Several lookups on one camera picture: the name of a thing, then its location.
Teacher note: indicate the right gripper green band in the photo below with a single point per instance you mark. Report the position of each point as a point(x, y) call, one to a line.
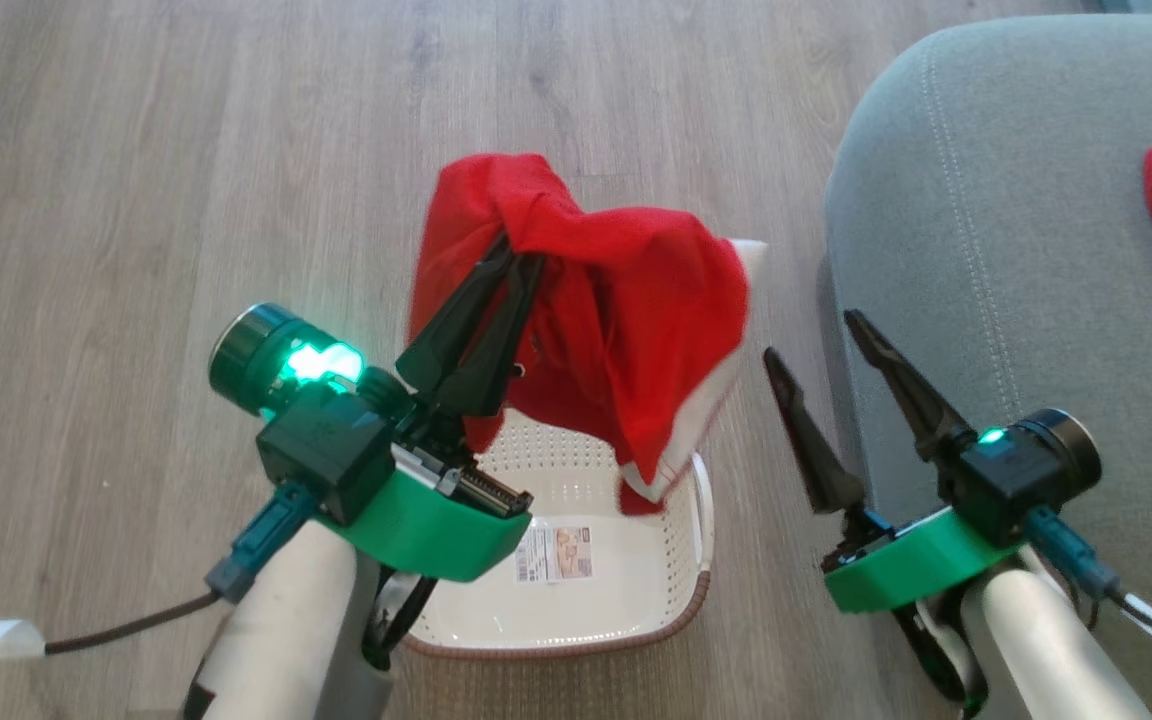
point(916, 570)

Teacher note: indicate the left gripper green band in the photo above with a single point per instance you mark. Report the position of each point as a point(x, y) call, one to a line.
point(426, 530)

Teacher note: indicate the red and white garment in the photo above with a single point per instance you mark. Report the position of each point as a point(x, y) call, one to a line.
point(636, 320)

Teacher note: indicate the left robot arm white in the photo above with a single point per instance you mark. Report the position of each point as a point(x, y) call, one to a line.
point(286, 640)

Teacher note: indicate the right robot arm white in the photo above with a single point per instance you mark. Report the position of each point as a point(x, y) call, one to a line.
point(1036, 650)

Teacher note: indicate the grey fabric sofa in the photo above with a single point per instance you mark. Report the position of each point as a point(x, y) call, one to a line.
point(1026, 250)

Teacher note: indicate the printed basket label sticker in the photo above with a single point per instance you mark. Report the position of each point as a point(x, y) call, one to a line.
point(556, 553)

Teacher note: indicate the beige plastic laundry basket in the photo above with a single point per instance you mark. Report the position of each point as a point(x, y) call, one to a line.
point(576, 610)

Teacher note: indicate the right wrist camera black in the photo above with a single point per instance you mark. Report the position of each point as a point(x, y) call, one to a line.
point(1011, 475)

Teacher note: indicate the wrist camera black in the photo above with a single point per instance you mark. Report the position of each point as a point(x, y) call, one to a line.
point(321, 450)
point(1011, 475)

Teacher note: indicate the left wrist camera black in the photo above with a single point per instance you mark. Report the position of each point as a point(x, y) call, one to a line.
point(321, 450)

